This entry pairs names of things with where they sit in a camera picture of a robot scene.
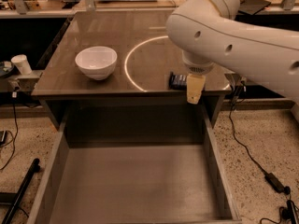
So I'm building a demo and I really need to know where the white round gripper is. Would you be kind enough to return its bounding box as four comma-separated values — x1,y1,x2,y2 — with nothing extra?
182,58,214,105

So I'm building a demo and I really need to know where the dark blue snack bar wrapper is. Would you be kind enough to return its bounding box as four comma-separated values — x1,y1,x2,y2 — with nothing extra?
168,73,187,91

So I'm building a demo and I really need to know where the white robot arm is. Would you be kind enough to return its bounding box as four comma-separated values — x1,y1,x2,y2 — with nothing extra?
166,0,299,103

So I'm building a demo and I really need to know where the open grey top drawer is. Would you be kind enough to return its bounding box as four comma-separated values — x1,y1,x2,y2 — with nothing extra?
28,105,242,224

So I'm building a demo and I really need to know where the black laptop on shelf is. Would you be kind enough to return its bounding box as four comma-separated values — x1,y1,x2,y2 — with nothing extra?
238,0,270,15

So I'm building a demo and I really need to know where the white ceramic bowl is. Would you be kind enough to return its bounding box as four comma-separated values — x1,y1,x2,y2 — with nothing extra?
75,46,118,80

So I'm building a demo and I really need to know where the black plug bottom right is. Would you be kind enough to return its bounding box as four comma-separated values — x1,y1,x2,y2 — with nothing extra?
260,199,299,224

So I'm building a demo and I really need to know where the white paper cup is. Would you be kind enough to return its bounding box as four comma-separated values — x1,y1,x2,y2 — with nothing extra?
11,54,32,75

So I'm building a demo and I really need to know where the black pole on floor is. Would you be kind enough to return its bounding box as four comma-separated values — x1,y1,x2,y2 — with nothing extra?
1,159,40,224

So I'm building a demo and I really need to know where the black power adapter with cable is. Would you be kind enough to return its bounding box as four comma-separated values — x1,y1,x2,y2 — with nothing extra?
228,77,292,196

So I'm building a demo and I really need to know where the black cable left floor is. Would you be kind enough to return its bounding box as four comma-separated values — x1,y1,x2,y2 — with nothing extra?
0,91,20,172

